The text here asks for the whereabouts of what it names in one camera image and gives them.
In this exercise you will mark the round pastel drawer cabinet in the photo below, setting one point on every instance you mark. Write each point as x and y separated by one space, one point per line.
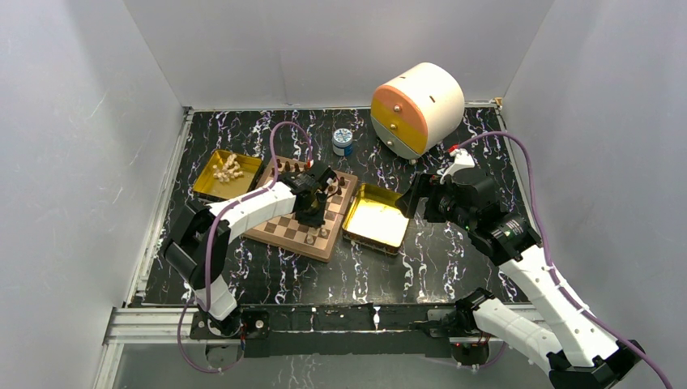
416 110

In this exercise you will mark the small blue white jar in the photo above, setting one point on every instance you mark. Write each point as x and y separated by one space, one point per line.
342 139

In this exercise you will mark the row of dark chess pieces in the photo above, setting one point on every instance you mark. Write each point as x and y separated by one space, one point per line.
311 178

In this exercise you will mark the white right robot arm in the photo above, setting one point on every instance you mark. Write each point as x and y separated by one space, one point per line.
573 350

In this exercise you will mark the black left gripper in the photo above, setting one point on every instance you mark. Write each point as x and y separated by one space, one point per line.
317 220

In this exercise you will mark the wooden chess board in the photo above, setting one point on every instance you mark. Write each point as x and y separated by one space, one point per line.
285 232

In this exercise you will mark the empty gold square tin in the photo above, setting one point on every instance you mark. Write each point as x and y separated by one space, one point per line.
373 220

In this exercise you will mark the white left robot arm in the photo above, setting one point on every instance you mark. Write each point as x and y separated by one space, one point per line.
197 243

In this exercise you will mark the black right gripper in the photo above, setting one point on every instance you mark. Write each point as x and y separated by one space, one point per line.
407 201

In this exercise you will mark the gold tin with white pieces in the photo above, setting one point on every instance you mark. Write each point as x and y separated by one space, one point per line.
210 190

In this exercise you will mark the aluminium front rail frame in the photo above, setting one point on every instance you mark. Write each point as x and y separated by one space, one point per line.
300 329

